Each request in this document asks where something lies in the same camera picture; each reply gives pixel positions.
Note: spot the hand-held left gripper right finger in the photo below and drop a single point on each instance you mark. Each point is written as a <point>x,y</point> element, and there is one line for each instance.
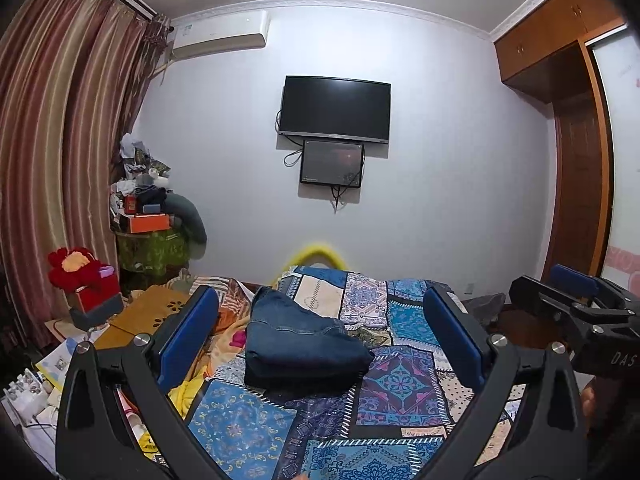
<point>455,332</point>

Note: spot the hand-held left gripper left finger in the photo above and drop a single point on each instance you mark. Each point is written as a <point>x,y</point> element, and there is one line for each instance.
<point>185,332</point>

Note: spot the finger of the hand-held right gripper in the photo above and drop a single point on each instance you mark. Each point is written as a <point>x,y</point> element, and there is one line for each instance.
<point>575,279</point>
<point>540,297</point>

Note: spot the blue denim jacket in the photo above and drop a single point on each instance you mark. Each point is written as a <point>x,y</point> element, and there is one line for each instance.
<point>295,330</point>

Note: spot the grey cloth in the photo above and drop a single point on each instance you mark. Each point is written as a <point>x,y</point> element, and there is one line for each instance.
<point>482,310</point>

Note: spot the light wooden folding table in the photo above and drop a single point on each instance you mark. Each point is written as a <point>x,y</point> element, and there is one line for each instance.
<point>145,310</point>

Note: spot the orange striped blanket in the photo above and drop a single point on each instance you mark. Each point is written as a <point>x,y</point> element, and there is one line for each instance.
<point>230,320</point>

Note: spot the yellow cloth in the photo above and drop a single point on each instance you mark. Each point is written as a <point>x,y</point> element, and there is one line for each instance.
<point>187,395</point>

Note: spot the blue patchwork bedspread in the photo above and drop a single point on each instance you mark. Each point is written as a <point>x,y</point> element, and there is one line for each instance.
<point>400,390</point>

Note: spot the grey and red box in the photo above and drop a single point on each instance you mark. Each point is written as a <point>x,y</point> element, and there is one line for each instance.
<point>97,307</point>

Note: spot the grey plush toy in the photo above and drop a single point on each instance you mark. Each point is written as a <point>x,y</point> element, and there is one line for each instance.
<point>187,220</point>

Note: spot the orange box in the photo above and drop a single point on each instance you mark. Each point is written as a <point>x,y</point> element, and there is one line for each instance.
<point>145,223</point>

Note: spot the stack of papers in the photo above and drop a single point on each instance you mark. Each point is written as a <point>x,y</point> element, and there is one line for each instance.
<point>65,360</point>

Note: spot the red plush flower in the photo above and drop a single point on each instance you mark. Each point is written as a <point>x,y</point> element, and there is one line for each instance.
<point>80,265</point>

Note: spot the white wardrobe door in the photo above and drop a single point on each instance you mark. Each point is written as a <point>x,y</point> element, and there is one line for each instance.
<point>622,160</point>

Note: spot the yellow plush toy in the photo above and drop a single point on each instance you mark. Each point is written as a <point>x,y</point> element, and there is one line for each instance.
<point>312,255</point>

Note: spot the pile of clutter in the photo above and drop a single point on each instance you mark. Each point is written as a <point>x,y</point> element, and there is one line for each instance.
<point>137,180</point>

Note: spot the small black monitor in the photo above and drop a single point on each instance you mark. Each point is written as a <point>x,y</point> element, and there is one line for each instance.
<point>331,162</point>

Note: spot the striped brown curtain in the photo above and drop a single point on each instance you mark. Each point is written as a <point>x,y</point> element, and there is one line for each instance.
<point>60,135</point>

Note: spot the wooden overhead cabinet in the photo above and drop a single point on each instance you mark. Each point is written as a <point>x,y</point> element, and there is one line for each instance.
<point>545,45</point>

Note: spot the white air conditioner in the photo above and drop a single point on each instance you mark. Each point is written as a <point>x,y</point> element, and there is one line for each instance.
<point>220,35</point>

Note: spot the black wall television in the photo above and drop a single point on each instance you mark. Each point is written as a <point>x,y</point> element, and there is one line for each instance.
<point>335,109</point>

